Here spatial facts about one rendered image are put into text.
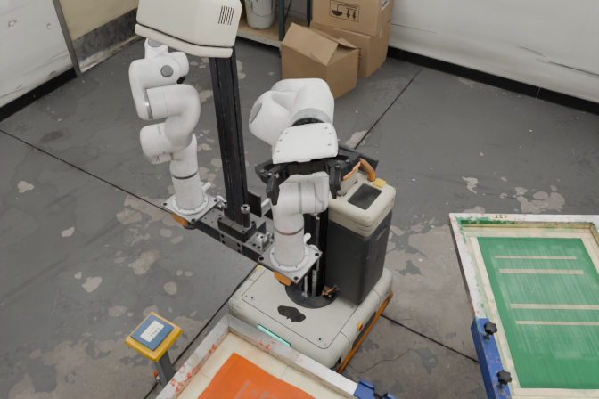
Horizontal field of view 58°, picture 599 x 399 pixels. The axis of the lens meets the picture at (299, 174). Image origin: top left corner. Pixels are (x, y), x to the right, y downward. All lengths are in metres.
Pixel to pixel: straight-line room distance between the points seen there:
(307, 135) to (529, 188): 3.20
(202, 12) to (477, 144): 3.25
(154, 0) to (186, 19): 0.10
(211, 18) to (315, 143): 0.49
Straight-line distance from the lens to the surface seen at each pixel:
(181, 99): 1.52
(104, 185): 3.92
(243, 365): 1.78
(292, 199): 1.54
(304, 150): 0.84
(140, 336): 1.87
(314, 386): 1.74
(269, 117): 1.00
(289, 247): 1.67
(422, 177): 3.84
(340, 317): 2.68
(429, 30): 4.94
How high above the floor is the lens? 2.50
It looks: 42 degrees down
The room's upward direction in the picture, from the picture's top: straight up
